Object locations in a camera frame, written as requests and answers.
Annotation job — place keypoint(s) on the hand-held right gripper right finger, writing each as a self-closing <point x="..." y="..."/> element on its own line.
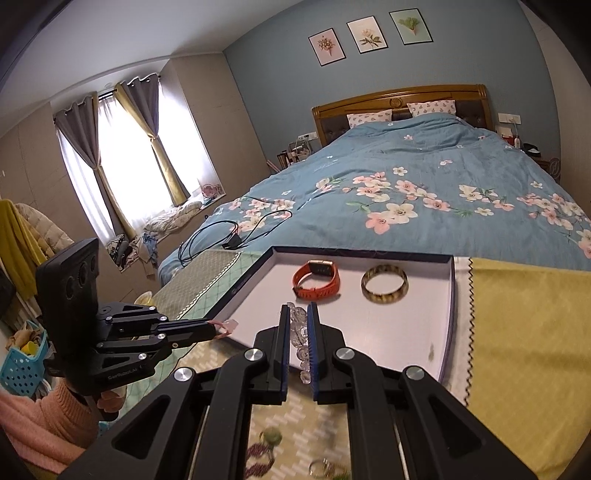
<point x="315" y="355"/>

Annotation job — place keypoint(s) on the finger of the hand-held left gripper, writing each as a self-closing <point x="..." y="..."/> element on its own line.
<point x="138" y="348"/>
<point x="138" y="316"/>

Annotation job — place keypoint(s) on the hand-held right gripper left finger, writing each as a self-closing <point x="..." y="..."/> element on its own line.
<point x="284" y="355"/>

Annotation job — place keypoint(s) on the white box lid tray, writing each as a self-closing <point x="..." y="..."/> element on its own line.
<point x="258" y="300"/>

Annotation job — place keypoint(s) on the person's left forearm pink sleeve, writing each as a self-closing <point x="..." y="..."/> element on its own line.
<point x="41" y="424"/>

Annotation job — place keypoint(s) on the person's left hand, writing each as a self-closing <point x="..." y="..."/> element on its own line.
<point x="111" y="401"/>

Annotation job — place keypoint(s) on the pile of clothes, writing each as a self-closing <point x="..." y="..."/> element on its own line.
<point x="129" y="254"/>

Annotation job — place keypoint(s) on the beige puffer jacket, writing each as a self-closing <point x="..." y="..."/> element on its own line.
<point x="51" y="235"/>

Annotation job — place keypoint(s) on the yellow garment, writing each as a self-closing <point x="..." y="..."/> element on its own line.
<point x="18" y="249"/>

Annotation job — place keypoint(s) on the orange smart watch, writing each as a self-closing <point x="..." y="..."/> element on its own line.
<point x="333" y="279"/>

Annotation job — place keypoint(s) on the blue plastic basket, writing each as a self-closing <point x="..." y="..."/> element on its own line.
<point x="18" y="376"/>

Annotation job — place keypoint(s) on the tortoiseshell bangle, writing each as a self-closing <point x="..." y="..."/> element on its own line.
<point x="398" y="295"/>

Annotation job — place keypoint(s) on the white crumpled blanket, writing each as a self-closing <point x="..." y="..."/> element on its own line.
<point x="173" y="217"/>

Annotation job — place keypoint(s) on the black power adapter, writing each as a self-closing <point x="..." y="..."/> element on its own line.
<point x="232" y="244"/>

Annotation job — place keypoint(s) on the small pink fan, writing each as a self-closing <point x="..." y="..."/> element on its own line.
<point x="210" y="191"/>

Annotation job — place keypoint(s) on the grey and gold curtain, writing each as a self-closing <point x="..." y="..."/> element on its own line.
<point x="81" y="138"/>
<point x="143" y="115"/>

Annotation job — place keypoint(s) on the nightstand with cosmetics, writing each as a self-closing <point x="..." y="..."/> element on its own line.
<point x="295" y="154"/>

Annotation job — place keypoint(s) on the yellow cloth with zigzag edge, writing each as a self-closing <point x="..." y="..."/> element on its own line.
<point x="521" y="346"/>

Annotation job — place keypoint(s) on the blue floral quilt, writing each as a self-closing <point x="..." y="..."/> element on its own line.
<point x="415" y="152"/>

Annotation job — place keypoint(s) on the white dotted pillow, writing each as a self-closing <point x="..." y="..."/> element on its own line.
<point x="431" y="107"/>
<point x="367" y="119"/>

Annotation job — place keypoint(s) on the wooden bed headboard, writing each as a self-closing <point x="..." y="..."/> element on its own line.
<point x="369" y="99"/>

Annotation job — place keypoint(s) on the wooden nightstand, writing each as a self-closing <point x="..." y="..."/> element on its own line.
<point x="547" y="161"/>

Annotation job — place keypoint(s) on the framed pink flower picture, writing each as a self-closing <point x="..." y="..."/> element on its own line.
<point x="327" y="47"/>

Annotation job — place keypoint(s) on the framed white flower picture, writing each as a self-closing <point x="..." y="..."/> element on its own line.
<point x="367" y="35"/>

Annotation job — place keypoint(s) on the framed green leaf picture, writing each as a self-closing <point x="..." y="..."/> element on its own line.
<point x="410" y="25"/>

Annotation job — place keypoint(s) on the white wall socket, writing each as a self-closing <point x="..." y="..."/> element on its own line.
<point x="307" y="136"/>
<point x="509" y="118"/>

